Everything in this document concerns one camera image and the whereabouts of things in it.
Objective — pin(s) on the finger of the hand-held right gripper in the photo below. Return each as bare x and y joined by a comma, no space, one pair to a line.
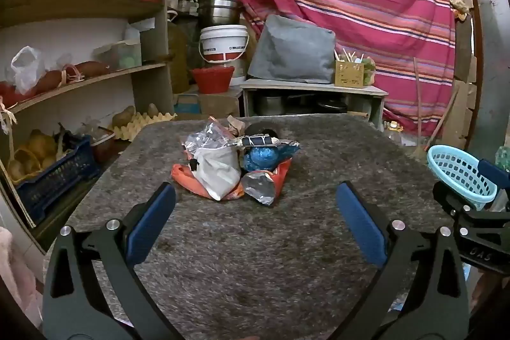
494,170
448,196

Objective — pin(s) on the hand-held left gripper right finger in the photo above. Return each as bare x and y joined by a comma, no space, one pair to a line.
360,224

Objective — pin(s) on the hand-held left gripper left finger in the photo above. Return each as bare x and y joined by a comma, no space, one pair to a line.
151,224

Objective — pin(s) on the light blue plastic basket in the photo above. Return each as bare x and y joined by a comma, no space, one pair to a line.
450,164

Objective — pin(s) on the white plastic bag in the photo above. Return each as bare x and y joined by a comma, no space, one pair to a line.
217,172

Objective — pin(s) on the orange snack wrapper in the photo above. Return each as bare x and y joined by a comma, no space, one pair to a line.
283,172

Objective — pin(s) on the clear bag red edge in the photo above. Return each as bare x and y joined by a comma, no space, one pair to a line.
207,139

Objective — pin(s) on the silver foil packet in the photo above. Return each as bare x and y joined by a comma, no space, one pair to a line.
259,188

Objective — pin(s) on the blue foil wrapper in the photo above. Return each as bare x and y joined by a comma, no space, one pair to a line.
259,158

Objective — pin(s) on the dark striped wrapper strip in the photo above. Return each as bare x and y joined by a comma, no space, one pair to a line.
255,141

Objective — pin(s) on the red wooden stick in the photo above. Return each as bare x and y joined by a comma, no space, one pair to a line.
444,117

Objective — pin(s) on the stack of cardboard boxes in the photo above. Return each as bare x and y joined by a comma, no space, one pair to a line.
458,105

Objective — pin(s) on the clear oil bottle yellow cap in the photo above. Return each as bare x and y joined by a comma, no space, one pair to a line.
393,127

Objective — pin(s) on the small red bowl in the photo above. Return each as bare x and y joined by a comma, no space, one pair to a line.
103,149

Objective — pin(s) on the straw broom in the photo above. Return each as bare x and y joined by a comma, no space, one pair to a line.
417,105

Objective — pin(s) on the yellow egg carton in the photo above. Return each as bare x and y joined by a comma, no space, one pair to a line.
131,129

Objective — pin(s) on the dark blue plastic crate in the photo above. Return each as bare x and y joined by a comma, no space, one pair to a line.
51,180

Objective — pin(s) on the brown potato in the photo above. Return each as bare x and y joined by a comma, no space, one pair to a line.
153,109
123,117

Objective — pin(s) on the grey metal door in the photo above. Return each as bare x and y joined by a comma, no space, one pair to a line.
492,45

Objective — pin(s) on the potatoes in yellow net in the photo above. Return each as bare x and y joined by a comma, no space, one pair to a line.
36,149

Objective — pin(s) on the cardboard box blue print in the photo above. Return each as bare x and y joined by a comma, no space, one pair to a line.
219,103

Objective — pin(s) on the wooden shelf unit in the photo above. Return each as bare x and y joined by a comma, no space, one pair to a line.
149,85

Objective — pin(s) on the low grey wooden cabinet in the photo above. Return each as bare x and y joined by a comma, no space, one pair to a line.
310,86

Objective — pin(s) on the green leafy vegetables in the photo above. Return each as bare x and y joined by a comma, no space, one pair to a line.
369,69

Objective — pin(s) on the small cardboard utensil box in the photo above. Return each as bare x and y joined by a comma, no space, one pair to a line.
348,75

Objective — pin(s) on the steel cooking pot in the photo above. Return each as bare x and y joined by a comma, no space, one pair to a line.
269,105

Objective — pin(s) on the sweet potato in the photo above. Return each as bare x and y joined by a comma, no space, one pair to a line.
91,69
48,81

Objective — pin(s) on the bundle of wooden chopsticks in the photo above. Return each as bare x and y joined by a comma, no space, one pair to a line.
350,56

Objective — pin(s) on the clear plastic container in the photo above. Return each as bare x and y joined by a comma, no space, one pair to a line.
119,55

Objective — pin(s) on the large yellow oil jug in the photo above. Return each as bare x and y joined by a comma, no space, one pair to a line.
177,45

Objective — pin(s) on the grey felt cushion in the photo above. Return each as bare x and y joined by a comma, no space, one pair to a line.
291,49

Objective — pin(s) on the white plastic bucket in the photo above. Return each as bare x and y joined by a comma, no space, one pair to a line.
223,39

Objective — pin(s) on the white thin carrier bag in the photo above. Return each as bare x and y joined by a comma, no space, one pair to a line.
26,69

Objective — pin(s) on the stacked steel pots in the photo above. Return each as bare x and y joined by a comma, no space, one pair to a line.
217,9

